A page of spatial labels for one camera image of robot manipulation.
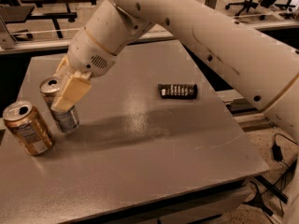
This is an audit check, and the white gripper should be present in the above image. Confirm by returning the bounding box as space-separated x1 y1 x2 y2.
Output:
51 0 154 112

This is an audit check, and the silver blue redbull can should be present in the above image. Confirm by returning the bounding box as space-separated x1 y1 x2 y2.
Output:
39 77 79 133

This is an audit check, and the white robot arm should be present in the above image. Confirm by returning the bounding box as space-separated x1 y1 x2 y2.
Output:
52 0 299 142

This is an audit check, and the orange soda can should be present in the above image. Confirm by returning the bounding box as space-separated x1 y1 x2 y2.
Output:
3 101 54 156

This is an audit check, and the metal railing ledge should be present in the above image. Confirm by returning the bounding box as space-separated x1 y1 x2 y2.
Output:
0 21 299 56

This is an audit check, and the dark background table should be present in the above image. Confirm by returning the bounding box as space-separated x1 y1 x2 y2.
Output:
20 0 102 39

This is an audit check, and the dark background desk left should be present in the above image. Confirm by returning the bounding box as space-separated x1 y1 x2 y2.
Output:
0 6 34 26

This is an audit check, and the metal glass bracket left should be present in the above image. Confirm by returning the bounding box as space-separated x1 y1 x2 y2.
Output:
0 16 16 49

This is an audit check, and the black power adapter cable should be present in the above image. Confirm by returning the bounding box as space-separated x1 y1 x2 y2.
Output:
242 133 299 217

